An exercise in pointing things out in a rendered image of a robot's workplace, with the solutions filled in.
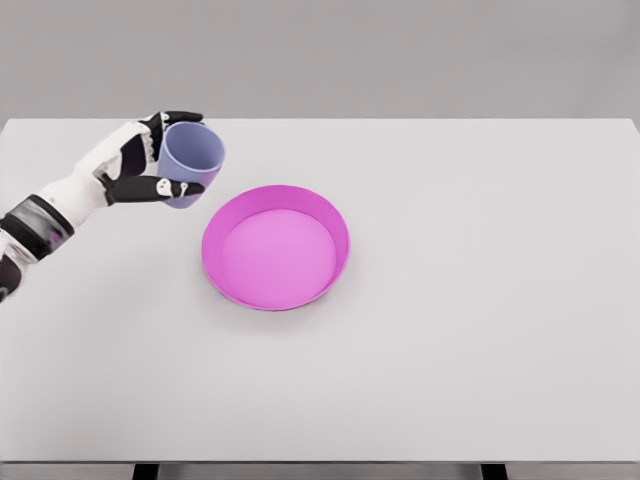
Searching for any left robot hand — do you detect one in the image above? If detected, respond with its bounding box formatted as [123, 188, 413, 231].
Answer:
[71, 110, 206, 207]

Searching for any lavender cup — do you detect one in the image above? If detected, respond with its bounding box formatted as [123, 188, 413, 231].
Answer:
[156, 121, 227, 210]

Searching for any pink plate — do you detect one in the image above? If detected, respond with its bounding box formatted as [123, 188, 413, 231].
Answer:
[201, 184, 352, 313]

